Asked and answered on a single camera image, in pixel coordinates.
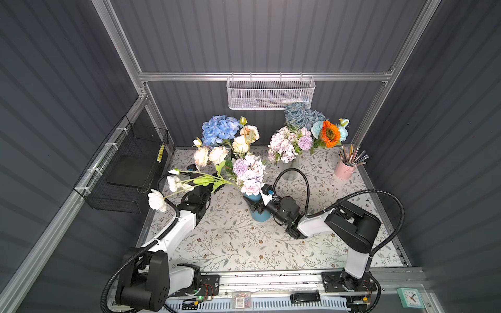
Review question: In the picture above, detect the black wire basket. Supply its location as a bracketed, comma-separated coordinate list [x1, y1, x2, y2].
[74, 119, 169, 214]

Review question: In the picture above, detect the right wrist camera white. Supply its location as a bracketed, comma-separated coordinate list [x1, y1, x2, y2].
[260, 184, 277, 206]

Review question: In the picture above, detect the clear glass vase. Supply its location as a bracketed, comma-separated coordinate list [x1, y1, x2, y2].
[281, 156, 300, 181]

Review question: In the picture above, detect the cream white rose stem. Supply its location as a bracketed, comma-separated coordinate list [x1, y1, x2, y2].
[193, 138, 229, 169]

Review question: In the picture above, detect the dusty blue rose bunch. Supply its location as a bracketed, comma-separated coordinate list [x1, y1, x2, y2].
[284, 103, 327, 130]

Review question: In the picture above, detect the white wire mesh basket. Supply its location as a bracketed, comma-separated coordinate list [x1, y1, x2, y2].
[226, 74, 316, 110]

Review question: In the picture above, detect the white pink flower bunch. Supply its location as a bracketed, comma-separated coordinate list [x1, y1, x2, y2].
[268, 126, 313, 164]

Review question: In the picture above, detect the teal small clock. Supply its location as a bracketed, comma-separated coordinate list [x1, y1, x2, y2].
[397, 288, 425, 309]

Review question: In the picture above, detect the teal ceramic vase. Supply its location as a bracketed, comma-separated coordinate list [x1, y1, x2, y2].
[243, 194, 271, 222]

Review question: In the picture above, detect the orange gerbera flower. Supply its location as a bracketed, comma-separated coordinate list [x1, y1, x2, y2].
[319, 121, 341, 148]

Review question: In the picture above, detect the blue hydrangea flower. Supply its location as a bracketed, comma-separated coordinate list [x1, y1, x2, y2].
[202, 115, 243, 147]

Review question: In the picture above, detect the peach rose stem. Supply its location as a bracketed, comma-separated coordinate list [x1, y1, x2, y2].
[231, 116, 260, 155]

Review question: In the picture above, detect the black remote device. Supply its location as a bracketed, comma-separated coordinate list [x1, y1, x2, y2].
[290, 292, 321, 304]

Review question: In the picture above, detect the white small blossom stem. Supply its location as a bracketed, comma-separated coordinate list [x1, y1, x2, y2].
[147, 169, 236, 212]

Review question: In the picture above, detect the floral patterned table mat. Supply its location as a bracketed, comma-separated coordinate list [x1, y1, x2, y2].
[134, 146, 404, 274]

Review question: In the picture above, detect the pale aqua peony stem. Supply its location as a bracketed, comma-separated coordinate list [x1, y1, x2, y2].
[311, 119, 350, 142]

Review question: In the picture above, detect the pink pencil cup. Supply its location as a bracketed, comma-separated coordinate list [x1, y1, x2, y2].
[334, 160, 357, 181]

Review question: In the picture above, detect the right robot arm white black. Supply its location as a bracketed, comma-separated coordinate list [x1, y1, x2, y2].
[260, 168, 405, 291]

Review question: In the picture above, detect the small lilac flower sprig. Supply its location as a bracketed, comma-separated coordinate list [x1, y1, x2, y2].
[233, 154, 266, 196]

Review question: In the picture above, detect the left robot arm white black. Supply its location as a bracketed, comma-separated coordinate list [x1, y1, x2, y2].
[100, 169, 223, 312]

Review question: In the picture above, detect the white marker in basket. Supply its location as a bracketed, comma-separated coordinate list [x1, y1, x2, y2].
[254, 99, 302, 107]

